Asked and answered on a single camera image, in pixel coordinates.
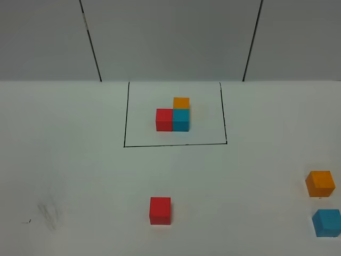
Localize red template cube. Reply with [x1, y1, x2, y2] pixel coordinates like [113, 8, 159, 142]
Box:
[156, 108, 173, 132]

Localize blue template cube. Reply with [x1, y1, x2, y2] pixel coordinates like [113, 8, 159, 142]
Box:
[173, 109, 190, 132]

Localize orange template cube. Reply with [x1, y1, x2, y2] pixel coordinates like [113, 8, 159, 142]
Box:
[173, 97, 190, 109]

